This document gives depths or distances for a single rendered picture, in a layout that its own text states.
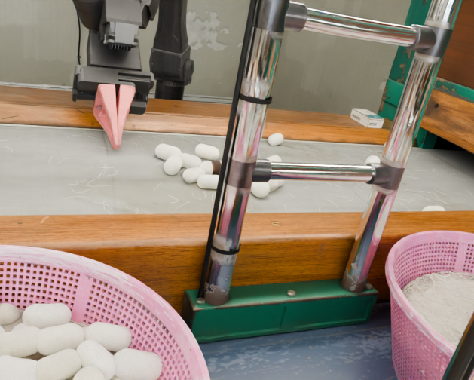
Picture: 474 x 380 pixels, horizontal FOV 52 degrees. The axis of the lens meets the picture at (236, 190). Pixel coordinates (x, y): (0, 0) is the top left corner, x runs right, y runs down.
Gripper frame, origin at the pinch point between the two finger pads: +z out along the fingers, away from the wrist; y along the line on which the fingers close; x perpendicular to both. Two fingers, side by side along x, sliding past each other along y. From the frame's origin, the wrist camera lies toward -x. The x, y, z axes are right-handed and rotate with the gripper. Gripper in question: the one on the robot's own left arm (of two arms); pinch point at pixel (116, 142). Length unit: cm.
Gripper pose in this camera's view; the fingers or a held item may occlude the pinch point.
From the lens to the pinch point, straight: 64.5
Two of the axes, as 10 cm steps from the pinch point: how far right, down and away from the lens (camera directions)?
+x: -3.6, 4.1, 8.4
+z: 1.5, 9.1, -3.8
